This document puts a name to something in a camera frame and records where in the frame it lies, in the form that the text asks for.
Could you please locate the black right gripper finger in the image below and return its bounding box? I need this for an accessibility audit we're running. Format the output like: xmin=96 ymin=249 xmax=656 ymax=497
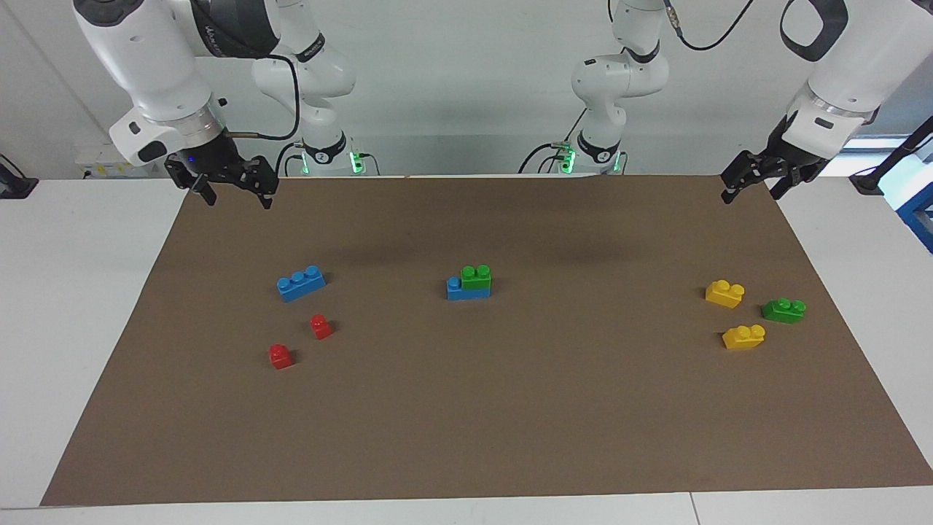
xmin=241 ymin=156 xmax=280 ymax=211
xmin=165 ymin=157 xmax=217 ymax=206

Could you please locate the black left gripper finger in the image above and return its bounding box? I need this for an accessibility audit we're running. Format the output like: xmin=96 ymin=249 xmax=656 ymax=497
xmin=770 ymin=166 xmax=813 ymax=201
xmin=720 ymin=151 xmax=775 ymax=203

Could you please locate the blue three-stud toy block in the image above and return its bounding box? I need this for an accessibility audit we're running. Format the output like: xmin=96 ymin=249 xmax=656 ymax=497
xmin=447 ymin=276 xmax=492 ymax=301
xmin=277 ymin=265 xmax=327 ymax=303

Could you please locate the yellow two-stud toy block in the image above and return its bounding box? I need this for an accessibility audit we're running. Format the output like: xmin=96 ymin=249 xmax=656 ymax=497
xmin=722 ymin=324 xmax=766 ymax=351
xmin=705 ymin=280 xmax=746 ymax=309

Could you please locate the black table clamp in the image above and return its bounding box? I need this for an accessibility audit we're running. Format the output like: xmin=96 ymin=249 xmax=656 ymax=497
xmin=0 ymin=155 xmax=39 ymax=199

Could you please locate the brown table mat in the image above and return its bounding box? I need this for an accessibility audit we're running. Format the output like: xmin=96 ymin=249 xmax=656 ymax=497
xmin=40 ymin=174 xmax=933 ymax=507

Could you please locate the black right base cable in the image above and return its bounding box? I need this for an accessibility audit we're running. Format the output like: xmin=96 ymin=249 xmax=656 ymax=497
xmin=275 ymin=141 xmax=307 ymax=177

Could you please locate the black base cable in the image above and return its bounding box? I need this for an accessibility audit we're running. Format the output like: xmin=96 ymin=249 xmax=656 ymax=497
xmin=518 ymin=108 xmax=588 ymax=174
xmin=275 ymin=141 xmax=307 ymax=177

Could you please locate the white wall socket box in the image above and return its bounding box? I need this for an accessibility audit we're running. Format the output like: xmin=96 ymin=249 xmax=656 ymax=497
xmin=73 ymin=142 xmax=157 ymax=180

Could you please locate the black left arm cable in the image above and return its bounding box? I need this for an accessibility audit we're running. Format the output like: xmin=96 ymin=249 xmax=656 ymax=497
xmin=662 ymin=0 xmax=756 ymax=53

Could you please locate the blue metal frame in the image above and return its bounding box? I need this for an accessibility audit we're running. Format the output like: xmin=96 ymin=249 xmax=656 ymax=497
xmin=895 ymin=195 xmax=933 ymax=254

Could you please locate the black left base cable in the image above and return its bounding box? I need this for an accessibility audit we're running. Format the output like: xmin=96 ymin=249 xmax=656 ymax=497
xmin=518 ymin=108 xmax=588 ymax=174

